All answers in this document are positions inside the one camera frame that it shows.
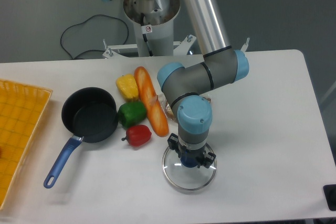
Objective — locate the glass lid blue knob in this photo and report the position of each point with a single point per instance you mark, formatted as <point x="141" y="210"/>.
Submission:
<point x="185" y="178"/>

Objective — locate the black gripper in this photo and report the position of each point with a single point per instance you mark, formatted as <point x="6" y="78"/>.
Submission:
<point x="188" y="157"/>

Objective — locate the yellow woven basket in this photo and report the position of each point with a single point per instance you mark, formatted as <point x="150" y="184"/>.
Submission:
<point x="22" y="106"/>

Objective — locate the green bell pepper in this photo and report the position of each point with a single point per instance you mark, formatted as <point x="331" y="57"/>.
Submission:
<point x="131" y="113"/>

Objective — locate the red bell pepper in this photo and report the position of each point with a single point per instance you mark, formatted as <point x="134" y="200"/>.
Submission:
<point x="137" y="135"/>

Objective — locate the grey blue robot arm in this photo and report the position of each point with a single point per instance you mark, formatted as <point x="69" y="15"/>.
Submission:
<point x="183" y="86"/>

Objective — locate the wrapped bread slice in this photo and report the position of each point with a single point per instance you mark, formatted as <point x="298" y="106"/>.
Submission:
<point x="168" y="110"/>

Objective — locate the orange baguette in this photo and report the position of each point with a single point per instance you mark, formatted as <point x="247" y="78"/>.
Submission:
<point x="149" y="98"/>

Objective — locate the yellow bell pepper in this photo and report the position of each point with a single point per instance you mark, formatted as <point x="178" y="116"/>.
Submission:
<point x="128" y="88"/>

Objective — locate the white table leg bracket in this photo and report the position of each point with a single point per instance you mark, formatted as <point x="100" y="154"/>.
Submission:
<point x="245" y="45"/>

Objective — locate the black pan blue handle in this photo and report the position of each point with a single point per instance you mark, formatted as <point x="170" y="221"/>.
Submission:
<point x="90" y="114"/>

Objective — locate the black object table corner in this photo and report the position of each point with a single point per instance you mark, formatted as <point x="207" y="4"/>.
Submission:
<point x="330" y="196"/>

